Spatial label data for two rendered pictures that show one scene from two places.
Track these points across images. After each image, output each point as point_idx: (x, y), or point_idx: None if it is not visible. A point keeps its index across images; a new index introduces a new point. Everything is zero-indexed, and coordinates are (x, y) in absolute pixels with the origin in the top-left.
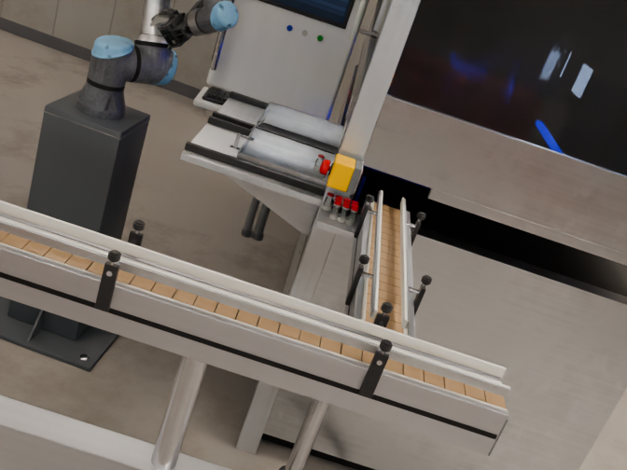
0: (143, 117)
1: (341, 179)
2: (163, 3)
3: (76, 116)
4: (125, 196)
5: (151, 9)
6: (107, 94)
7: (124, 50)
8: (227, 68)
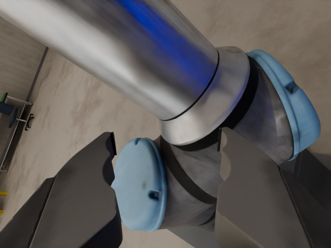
0: (289, 169)
1: None
2: (76, 16)
3: (195, 246)
4: (321, 191)
5: (91, 72)
6: (206, 225)
7: (151, 223)
8: None
